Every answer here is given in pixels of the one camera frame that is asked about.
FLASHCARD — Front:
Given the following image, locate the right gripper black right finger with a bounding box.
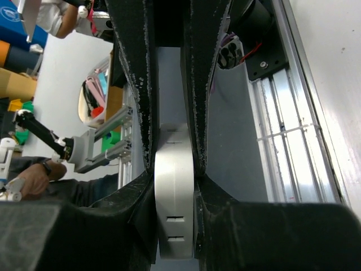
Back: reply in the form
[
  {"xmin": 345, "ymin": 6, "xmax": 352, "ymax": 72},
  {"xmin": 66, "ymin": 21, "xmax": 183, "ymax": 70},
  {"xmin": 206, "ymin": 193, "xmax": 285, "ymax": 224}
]
[{"xmin": 195, "ymin": 176, "xmax": 360, "ymax": 270}]

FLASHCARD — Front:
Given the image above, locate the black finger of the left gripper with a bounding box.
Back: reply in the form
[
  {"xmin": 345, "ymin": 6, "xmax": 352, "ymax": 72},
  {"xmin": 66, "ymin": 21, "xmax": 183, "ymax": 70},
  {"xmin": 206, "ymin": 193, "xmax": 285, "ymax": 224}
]
[
  {"xmin": 180, "ymin": 1, "xmax": 230, "ymax": 176},
  {"xmin": 105, "ymin": 0, "xmax": 158, "ymax": 171}
]

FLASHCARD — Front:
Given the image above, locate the operator bare hand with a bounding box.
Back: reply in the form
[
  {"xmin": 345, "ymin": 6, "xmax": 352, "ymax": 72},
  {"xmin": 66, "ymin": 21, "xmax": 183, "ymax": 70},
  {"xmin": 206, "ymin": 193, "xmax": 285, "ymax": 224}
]
[{"xmin": 18, "ymin": 160, "xmax": 67, "ymax": 200}]

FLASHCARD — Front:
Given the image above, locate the white zip tie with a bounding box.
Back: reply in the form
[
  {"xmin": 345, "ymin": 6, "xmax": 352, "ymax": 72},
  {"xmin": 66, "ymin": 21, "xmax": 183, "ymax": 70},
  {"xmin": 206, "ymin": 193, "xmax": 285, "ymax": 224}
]
[{"xmin": 256, "ymin": 123, "xmax": 320, "ymax": 142}]

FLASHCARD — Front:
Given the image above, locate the aluminium front rail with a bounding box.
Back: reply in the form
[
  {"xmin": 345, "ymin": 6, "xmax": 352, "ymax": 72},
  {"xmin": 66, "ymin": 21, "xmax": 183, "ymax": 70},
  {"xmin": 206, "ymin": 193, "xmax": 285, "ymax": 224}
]
[{"xmin": 249, "ymin": 1, "xmax": 350, "ymax": 205}]

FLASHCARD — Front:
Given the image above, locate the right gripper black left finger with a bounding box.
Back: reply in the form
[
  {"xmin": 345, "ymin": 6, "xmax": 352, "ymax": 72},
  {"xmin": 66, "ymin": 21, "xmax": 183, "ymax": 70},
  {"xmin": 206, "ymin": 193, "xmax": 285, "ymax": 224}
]
[{"xmin": 1, "ymin": 172, "xmax": 157, "ymax": 270}]

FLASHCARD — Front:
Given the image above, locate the white plug adapter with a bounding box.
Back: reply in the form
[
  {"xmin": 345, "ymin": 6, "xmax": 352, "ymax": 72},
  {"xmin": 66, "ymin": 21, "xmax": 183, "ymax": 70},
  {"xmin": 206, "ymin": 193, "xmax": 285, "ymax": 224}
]
[{"xmin": 154, "ymin": 124, "xmax": 195, "ymax": 260}]

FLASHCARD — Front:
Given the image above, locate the operator dark sleeve forearm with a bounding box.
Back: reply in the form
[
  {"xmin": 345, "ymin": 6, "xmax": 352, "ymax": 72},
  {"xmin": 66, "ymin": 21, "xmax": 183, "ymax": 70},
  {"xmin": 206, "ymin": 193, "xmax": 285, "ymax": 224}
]
[{"xmin": 8, "ymin": 156, "xmax": 118, "ymax": 207}]

